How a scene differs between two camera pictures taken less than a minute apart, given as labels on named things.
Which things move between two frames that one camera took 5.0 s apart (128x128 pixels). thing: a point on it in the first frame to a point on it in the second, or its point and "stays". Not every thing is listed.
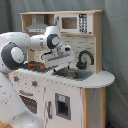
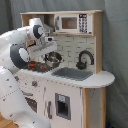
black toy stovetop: [36, 66] stays
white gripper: [63, 57] to [42, 47]
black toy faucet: [82, 64] stays
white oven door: [34, 98] stays
